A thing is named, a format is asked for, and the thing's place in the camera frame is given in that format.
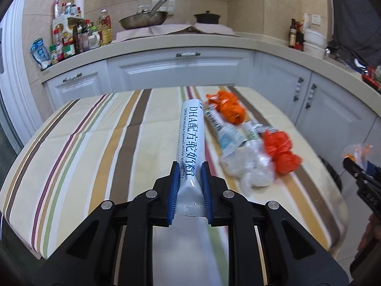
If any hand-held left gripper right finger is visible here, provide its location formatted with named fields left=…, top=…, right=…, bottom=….
left=200, top=161, right=350, bottom=286

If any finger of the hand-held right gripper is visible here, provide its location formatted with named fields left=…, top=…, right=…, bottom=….
left=342, top=157, right=376, bottom=189
left=364, top=160, right=381, bottom=176

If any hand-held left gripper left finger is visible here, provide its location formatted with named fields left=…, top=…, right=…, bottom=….
left=30, top=161, right=183, bottom=286

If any clear orange plastic wrapper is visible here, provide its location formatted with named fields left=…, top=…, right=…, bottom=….
left=342, top=143, right=376, bottom=167

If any white stick packet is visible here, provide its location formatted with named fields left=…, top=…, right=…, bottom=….
left=175, top=98, right=206, bottom=217

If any light blue white packet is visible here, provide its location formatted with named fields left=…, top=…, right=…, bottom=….
left=216, top=125, right=247, bottom=155

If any small green white sachet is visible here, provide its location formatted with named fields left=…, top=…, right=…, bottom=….
left=242, top=122, right=259, bottom=143

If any silver foil wrapper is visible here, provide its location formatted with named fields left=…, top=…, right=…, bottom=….
left=254, top=122, right=277, bottom=134

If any orange printed plastic bag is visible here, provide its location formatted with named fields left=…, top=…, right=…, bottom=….
left=206, top=90, right=247, bottom=126

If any person's right hand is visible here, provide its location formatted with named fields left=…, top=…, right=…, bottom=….
left=366, top=213, right=381, bottom=249

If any red packet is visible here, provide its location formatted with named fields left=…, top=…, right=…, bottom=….
left=361, top=67, right=381, bottom=90

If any striped tablecloth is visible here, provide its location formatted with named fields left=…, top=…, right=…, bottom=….
left=0, top=86, right=350, bottom=260

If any white plastic bowl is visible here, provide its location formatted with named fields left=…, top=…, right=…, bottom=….
left=304, top=28, right=326, bottom=46
left=303, top=42, right=325, bottom=59

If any white kitchen cabinet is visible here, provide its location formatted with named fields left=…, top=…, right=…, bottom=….
left=40, top=48, right=381, bottom=191

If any red food package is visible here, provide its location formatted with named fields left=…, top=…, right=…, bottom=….
left=296, top=21, right=306, bottom=51

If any dark glass bottle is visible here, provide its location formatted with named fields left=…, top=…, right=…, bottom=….
left=288, top=18, right=297, bottom=48

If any dark hanging jacket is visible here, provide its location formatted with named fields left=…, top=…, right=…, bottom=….
left=329, top=0, right=381, bottom=66

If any beige stove cover cloth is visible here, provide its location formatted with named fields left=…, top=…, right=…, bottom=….
left=115, top=22, right=236, bottom=41

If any black cooking pot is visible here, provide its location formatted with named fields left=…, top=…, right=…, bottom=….
left=193, top=10, right=221, bottom=24

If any metal wok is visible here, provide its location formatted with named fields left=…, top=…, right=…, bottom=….
left=119, top=0, right=170, bottom=30

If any cooking oil bottle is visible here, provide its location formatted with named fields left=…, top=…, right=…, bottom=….
left=97, top=8, right=114, bottom=46

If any cluster of condiment bottles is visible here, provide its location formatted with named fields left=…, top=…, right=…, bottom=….
left=49, top=0, right=100, bottom=66

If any blue snack bag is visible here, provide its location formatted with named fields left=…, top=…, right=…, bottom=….
left=30, top=38, right=52, bottom=70

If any beaded cabinet door handle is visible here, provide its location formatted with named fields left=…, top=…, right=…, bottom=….
left=293, top=77, right=304, bottom=102
left=306, top=83, right=316, bottom=108

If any white wall socket strip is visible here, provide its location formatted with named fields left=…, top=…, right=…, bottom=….
left=150, top=0, right=175, bottom=16

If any white door frame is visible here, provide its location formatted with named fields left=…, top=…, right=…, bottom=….
left=0, top=15, right=52, bottom=167

